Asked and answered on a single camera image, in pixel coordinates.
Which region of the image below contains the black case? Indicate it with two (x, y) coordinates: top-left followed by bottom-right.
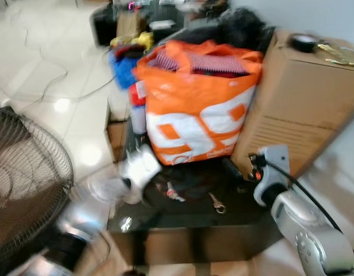
(91, 3), (184, 48)

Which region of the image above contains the thin floor cable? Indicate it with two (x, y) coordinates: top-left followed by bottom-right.
(5, 34), (116, 111)

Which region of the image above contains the black fuzzy bundle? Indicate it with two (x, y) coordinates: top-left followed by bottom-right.
(216, 7), (276, 53)

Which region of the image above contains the small brown cardboard box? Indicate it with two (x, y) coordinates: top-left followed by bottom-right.
(105, 109), (129, 165)

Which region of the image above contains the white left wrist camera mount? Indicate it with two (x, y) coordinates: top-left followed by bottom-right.
(117, 147), (164, 203)

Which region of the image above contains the yellow cloth item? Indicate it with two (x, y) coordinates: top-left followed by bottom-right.
(111, 32), (155, 50)

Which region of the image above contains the red white bottle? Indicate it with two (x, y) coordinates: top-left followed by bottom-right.
(129, 80), (148, 136)

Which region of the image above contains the black glass table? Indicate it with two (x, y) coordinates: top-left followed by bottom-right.
(108, 115), (287, 268)

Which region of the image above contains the orange white shopping bag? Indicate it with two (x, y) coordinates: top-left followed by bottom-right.
(133, 39), (264, 166)

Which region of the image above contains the brown paper bag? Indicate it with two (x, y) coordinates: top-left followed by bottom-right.
(117, 11), (147, 41)

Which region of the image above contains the black grille fan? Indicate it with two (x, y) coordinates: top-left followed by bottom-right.
(0, 106), (74, 266)

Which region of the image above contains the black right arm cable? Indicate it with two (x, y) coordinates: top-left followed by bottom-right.
(262, 160), (354, 272)

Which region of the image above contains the red white striped cloth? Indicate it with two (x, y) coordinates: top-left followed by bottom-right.
(151, 49), (250, 79)

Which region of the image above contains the large brown cardboard box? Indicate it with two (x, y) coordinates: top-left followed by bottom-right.
(232, 29), (354, 180)

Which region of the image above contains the blue cloth bundle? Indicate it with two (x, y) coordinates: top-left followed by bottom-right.
(108, 49), (138, 90)

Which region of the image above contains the key with red tag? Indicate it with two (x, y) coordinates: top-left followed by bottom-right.
(166, 183), (187, 202)

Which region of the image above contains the brass keys bunch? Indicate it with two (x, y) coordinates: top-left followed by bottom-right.
(315, 43), (354, 69)

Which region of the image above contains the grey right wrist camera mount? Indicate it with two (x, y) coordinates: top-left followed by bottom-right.
(255, 145), (290, 186)

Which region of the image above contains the black tape roll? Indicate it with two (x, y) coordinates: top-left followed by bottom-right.
(289, 34), (320, 54)

